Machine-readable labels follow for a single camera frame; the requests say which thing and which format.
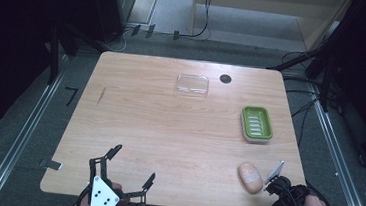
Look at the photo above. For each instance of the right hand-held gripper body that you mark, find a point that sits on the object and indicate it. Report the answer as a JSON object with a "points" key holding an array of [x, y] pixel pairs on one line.
{"points": [[285, 195]]}

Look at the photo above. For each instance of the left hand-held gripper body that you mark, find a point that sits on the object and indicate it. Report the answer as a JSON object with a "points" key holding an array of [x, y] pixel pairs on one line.
{"points": [[102, 198]]}

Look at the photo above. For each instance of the beige soap bar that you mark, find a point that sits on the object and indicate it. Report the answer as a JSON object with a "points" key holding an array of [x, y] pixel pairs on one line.
{"points": [[250, 177]]}

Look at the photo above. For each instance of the person's left hand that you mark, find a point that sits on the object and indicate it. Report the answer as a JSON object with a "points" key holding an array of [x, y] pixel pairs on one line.
{"points": [[117, 188]]}

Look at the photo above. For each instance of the grey tape strip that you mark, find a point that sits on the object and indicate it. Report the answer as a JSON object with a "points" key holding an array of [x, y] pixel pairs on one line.
{"points": [[53, 164]]}

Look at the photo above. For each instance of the green soap dish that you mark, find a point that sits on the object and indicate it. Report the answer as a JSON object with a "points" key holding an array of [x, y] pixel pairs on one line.
{"points": [[256, 124]]}

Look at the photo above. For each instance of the clear plastic lid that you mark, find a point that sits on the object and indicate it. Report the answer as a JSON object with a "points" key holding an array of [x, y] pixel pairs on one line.
{"points": [[192, 85]]}

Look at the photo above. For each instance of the black metal stand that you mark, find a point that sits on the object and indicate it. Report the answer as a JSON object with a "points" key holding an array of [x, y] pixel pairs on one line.
{"points": [[55, 51], [318, 58]]}

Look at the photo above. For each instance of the dark cabinet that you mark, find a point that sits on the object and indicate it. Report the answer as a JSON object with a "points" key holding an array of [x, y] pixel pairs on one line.
{"points": [[114, 6]]}

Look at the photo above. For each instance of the light wooden shelf unit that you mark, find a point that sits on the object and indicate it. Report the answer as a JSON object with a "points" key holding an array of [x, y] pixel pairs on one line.
{"points": [[262, 13]]}

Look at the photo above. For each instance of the metal floor rail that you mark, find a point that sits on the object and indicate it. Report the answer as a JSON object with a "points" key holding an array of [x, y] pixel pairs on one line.
{"points": [[21, 135], [342, 170]]}

